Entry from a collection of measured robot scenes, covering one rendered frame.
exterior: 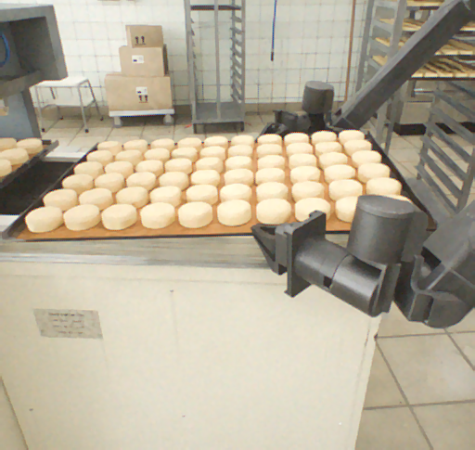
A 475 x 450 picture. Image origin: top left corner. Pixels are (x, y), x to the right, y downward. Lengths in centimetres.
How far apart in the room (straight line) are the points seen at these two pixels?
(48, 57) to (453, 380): 160
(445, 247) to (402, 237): 6
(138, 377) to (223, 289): 27
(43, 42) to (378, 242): 90
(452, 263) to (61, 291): 58
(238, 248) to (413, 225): 28
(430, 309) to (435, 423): 115
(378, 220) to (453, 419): 126
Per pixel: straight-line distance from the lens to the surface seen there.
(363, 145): 84
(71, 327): 81
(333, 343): 76
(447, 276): 49
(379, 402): 160
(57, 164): 100
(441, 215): 247
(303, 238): 51
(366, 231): 44
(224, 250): 65
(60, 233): 66
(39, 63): 115
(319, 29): 475
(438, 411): 165
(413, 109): 414
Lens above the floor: 122
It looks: 29 degrees down
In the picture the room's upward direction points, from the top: straight up
